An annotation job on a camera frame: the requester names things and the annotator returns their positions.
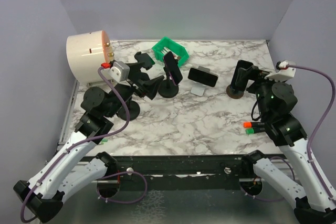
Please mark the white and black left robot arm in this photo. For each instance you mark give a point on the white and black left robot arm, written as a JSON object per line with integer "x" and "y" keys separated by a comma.
{"x": 106, "y": 114}

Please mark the green object under left arm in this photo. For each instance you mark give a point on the green object under left arm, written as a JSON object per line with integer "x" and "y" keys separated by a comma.
{"x": 103, "y": 141}

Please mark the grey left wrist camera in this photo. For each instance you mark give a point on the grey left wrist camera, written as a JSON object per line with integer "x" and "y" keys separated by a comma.
{"x": 119, "y": 71}

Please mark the white cylindrical drum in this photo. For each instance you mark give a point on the white cylindrical drum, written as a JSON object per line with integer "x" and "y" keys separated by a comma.
{"x": 85, "y": 54}

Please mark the green cap marker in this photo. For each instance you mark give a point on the green cap marker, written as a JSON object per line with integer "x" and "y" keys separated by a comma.
{"x": 254, "y": 130}

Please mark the orange cap marker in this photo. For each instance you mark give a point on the orange cap marker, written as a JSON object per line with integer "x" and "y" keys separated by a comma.
{"x": 253, "y": 124}

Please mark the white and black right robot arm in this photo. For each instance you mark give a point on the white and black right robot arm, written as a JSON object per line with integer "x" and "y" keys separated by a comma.
{"x": 312, "y": 197}

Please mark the black phone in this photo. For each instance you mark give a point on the black phone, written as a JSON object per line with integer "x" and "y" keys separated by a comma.
{"x": 239, "y": 81}

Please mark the silver folding phone stand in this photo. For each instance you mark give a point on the silver folding phone stand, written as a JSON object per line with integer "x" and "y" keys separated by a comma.
{"x": 198, "y": 89}

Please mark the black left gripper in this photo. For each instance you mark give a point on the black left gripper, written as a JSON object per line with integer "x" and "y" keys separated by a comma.
{"x": 150, "y": 86}

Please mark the black front phone stand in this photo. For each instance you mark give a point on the black front phone stand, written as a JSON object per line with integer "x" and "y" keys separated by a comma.
{"x": 133, "y": 108}

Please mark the black front mounting rail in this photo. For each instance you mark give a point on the black front mounting rail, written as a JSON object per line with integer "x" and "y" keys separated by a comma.
{"x": 180, "y": 172}

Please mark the green plastic bin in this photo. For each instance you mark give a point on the green plastic bin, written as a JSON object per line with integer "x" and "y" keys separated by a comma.
{"x": 165, "y": 45}

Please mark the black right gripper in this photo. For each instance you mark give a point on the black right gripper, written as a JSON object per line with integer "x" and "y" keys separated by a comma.
{"x": 253, "y": 73}

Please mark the black round base phone stand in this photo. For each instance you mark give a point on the black round base phone stand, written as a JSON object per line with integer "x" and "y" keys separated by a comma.
{"x": 167, "y": 88}

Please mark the purple case phone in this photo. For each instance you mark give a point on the purple case phone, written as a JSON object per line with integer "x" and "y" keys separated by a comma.
{"x": 172, "y": 68}

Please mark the brown base phone stand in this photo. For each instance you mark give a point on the brown base phone stand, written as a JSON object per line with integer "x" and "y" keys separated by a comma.
{"x": 234, "y": 93}

